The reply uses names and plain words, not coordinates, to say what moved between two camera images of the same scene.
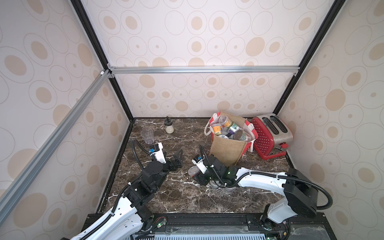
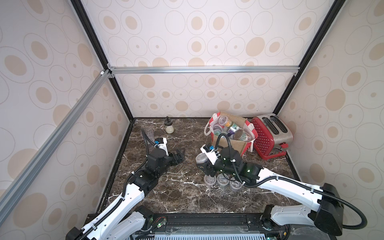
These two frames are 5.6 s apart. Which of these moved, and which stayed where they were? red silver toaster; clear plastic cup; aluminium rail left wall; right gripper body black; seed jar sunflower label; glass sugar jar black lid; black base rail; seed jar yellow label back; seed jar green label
Moved: right gripper body black; seed jar green label
Stayed: red silver toaster; seed jar yellow label back; clear plastic cup; black base rail; aluminium rail left wall; seed jar sunflower label; glass sugar jar black lid
